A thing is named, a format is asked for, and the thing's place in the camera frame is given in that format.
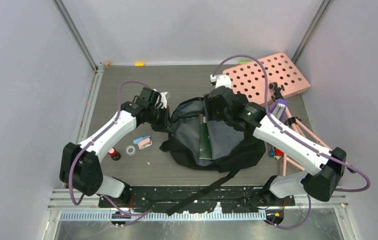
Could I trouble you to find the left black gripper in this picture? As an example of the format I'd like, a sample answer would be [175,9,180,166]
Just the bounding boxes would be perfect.
[147,105,174,134]

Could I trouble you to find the black backpack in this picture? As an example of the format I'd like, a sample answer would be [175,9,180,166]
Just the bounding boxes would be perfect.
[159,97,266,216]

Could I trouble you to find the dark green book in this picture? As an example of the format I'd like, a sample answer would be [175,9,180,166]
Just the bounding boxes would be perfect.
[199,114,213,161]

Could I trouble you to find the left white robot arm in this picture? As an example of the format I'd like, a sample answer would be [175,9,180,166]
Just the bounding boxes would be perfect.
[59,87,172,207]

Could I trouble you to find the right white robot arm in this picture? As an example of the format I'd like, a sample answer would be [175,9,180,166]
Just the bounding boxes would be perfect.
[204,86,346,205]

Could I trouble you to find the blue eraser pen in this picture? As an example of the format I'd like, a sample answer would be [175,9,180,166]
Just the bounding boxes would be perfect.
[132,135,151,145]

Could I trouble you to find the pink correction tape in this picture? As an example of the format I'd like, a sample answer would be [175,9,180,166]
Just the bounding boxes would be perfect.
[137,138,152,150]

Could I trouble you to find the pink perforated stand board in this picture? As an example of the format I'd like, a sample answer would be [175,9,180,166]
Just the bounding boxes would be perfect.
[222,52,311,106]

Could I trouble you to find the yellow block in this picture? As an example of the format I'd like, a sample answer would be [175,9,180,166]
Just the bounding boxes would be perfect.
[134,62,145,67]

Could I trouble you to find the green block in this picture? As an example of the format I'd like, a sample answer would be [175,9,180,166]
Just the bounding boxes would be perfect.
[238,60,252,65]

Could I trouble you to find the clear tape roll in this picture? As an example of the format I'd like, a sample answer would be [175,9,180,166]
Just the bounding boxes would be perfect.
[125,145,136,156]

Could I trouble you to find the red black stamp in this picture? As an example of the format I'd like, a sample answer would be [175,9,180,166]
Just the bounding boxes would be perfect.
[108,147,122,161]

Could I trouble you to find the purple metronome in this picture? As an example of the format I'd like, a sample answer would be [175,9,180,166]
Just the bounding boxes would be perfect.
[269,98,288,122]

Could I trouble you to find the pink tripod legs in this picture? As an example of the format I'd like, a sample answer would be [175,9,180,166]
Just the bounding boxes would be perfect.
[268,82,342,178]

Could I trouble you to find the small wooden cork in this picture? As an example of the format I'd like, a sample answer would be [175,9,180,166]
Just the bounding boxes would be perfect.
[103,60,111,69]

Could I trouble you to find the colourful toy train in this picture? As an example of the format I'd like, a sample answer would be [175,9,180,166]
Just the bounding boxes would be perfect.
[268,147,284,160]

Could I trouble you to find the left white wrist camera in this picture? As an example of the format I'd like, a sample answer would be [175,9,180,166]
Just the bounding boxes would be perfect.
[153,88,170,109]

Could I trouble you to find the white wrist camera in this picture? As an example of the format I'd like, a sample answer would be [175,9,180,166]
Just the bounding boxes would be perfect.
[153,88,170,109]
[210,74,232,89]

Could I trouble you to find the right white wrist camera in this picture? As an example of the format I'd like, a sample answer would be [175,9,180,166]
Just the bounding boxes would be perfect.
[210,74,232,89]

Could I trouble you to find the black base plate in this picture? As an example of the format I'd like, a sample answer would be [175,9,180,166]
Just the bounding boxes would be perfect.
[97,184,296,215]

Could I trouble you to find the slotted aluminium rail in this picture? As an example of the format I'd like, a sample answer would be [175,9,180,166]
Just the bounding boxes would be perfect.
[59,209,277,222]

